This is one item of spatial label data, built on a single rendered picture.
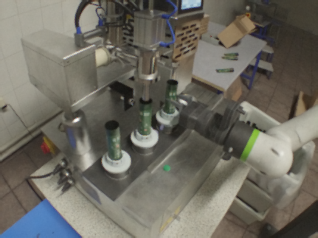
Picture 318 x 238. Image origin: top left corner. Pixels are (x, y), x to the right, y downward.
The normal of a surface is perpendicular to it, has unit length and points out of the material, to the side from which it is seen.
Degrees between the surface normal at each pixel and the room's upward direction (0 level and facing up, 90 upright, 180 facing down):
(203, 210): 0
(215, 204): 0
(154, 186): 0
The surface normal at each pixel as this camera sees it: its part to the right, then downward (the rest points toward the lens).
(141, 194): 0.07, -0.75
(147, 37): -0.60, 0.50
